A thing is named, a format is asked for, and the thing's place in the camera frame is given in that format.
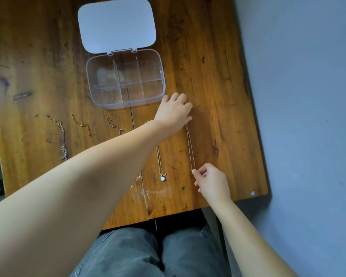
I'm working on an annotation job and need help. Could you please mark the person's left hand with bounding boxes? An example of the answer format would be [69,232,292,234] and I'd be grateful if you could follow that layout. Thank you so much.
[153,92,193,138]

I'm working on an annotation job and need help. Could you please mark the person's right hand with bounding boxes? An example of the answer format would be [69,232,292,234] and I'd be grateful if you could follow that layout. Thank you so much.
[192,163,231,205]

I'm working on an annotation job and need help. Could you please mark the thin plain chain necklace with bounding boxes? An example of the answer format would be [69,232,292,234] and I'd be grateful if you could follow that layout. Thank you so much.
[186,122,197,172]

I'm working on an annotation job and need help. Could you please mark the person's right forearm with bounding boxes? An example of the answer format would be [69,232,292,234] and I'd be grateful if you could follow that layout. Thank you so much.
[207,197,299,277]

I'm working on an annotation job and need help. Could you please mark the person's left forearm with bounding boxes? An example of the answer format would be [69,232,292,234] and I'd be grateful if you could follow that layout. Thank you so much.
[0,120,173,277]

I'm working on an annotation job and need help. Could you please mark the clear plastic compartment box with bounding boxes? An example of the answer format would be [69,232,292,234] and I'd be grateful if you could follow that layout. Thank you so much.
[77,0,166,110]

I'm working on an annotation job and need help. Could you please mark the person's grey trousers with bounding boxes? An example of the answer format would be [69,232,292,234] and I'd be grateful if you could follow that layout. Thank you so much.
[69,219,232,277]

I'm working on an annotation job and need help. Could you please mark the silver necklace with round pendant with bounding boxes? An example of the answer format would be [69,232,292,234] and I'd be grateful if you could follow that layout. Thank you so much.
[144,120,167,182]

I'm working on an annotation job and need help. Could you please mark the gold and silver chain bracelet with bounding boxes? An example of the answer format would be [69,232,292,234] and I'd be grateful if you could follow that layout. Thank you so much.
[106,117,125,135]

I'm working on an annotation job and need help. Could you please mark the silver chain with cross pendant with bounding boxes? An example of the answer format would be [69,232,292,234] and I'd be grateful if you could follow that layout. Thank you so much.
[50,118,68,161]

